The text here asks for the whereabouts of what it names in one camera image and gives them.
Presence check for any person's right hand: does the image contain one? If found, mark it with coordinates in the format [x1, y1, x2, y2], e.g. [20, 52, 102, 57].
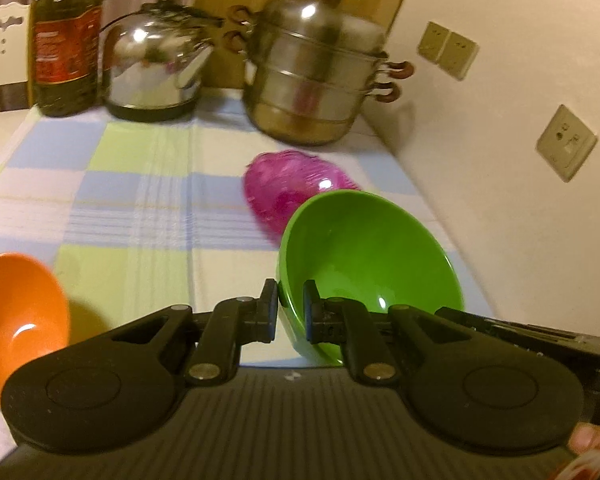
[567, 422, 600, 465]

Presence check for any orange bowl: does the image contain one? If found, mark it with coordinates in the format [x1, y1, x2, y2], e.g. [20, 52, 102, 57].
[0, 253, 72, 407]

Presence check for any large beige wall socket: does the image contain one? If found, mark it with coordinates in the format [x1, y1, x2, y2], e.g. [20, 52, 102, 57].
[536, 104, 598, 183]

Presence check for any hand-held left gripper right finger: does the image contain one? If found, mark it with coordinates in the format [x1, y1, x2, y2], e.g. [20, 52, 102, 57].
[302, 280, 463, 387]

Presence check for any checkered tablecloth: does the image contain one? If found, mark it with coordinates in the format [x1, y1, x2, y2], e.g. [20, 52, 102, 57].
[0, 87, 496, 456]

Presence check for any large green bowl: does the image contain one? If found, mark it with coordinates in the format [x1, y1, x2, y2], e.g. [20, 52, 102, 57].
[277, 190, 466, 367]

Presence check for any purple glass plate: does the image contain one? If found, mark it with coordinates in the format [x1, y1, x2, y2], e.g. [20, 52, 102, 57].
[243, 149, 362, 252]

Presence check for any steel kettle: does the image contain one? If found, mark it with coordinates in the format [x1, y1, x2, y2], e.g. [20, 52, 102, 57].
[100, 0, 226, 123]

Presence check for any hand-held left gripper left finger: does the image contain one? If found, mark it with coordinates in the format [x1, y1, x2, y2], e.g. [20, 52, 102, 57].
[111, 278, 281, 387]

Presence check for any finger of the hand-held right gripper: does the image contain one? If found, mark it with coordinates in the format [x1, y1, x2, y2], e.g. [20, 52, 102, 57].
[434, 306, 538, 348]

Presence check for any cooking oil bottle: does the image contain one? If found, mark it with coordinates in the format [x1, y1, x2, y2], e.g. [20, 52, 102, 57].
[31, 0, 104, 118]

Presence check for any steel steamer pot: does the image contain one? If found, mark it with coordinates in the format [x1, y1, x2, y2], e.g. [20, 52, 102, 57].
[228, 0, 415, 147]

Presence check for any white chair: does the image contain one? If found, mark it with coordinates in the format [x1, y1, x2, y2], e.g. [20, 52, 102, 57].
[0, 2, 37, 162]

